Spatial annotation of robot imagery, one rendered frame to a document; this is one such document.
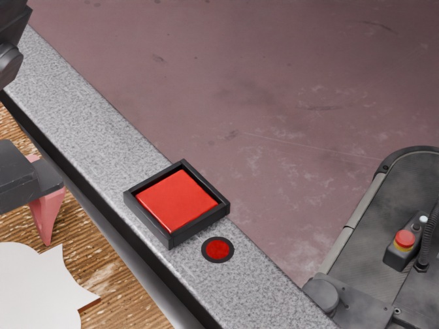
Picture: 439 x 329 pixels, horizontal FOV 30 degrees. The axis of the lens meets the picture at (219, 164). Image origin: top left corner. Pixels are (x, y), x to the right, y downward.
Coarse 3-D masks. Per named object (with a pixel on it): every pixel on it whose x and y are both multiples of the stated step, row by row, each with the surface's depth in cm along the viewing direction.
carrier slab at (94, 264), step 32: (0, 128) 85; (0, 224) 77; (32, 224) 77; (64, 224) 77; (64, 256) 75; (96, 256) 75; (96, 288) 72; (128, 288) 72; (96, 320) 70; (128, 320) 70; (160, 320) 70
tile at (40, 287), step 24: (0, 264) 73; (24, 264) 73; (48, 264) 73; (0, 288) 71; (24, 288) 71; (48, 288) 71; (72, 288) 71; (0, 312) 69; (24, 312) 69; (48, 312) 70; (72, 312) 70
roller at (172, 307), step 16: (48, 160) 85; (64, 176) 84; (80, 192) 83; (96, 208) 82; (96, 224) 79; (112, 240) 78; (128, 256) 77; (144, 272) 76; (144, 288) 74; (160, 288) 75; (160, 304) 73; (176, 304) 74; (176, 320) 72; (192, 320) 73
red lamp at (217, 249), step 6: (216, 240) 79; (210, 246) 78; (216, 246) 78; (222, 246) 78; (228, 246) 78; (210, 252) 78; (216, 252) 78; (222, 252) 78; (228, 252) 78; (216, 258) 77
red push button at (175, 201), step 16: (176, 176) 82; (144, 192) 81; (160, 192) 81; (176, 192) 81; (192, 192) 81; (160, 208) 80; (176, 208) 80; (192, 208) 80; (208, 208) 80; (160, 224) 79; (176, 224) 78
